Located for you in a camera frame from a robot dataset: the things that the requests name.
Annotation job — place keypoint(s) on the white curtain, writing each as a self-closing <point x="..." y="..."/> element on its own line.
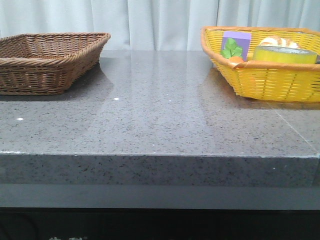
<point x="153" y="25"/>

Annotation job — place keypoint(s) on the yellow wicker basket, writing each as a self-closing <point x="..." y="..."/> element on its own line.
<point x="270" y="81"/>

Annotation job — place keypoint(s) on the toy croissant bread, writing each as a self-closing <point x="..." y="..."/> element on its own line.
<point x="277" y="41"/>

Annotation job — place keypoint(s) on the orange toy carrot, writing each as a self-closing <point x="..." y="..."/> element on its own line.
<point x="236" y="59"/>

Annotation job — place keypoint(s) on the brown wicker basket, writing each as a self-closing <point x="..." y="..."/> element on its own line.
<point x="38" y="64"/>

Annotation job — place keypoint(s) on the purple box with leaf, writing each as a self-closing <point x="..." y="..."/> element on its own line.
<point x="235" y="44"/>

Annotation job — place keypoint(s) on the dark brown toy item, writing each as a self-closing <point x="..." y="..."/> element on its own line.
<point x="318" y="60"/>

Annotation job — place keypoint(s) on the yellow tape roll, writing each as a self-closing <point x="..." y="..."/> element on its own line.
<point x="284" y="55"/>

